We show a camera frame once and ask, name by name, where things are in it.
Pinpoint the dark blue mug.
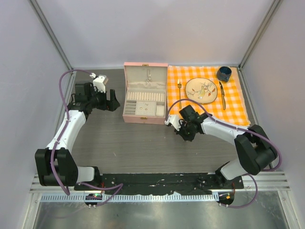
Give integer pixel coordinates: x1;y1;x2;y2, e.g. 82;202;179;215
216;66;232;83

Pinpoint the white slotted cable duct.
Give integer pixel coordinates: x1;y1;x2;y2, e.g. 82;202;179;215
40;192;219;203

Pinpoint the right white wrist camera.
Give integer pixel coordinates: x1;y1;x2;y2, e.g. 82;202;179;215
164;114;181;131

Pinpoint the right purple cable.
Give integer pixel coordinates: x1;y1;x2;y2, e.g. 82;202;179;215
165;98;283;209

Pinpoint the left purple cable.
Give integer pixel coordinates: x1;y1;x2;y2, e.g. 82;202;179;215
50;69;124;207

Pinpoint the purple cable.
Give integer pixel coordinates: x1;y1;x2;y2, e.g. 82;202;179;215
50;69;124;207
165;98;283;209

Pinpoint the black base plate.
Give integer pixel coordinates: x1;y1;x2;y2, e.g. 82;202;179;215
89;173;244;196

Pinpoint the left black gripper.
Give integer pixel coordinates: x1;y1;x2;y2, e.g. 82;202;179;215
87;86;120;112

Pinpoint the pink jewelry box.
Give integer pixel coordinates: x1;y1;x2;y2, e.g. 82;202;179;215
122;62;168;125

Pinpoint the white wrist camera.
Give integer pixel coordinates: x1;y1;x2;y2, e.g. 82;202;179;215
164;114;181;131
90;73;108;93

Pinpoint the orange checkered cloth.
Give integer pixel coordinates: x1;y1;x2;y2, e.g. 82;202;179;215
167;65;250;126

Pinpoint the gold fork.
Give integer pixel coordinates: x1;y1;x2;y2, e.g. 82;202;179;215
177;79;182;109

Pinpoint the bird pattern plate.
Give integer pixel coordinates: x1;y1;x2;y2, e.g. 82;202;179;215
185;78;218;104

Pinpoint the aluminium frame rail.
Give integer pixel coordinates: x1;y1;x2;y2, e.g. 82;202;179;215
29;172;291;193

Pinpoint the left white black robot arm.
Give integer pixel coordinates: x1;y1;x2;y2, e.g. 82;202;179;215
35;83;120;190

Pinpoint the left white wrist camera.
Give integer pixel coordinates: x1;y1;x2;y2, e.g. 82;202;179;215
90;73;108;93

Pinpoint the gold knife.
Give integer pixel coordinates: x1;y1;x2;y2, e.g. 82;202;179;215
219;82;226;110

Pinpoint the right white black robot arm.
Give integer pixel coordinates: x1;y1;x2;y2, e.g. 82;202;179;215
168;105;278;188

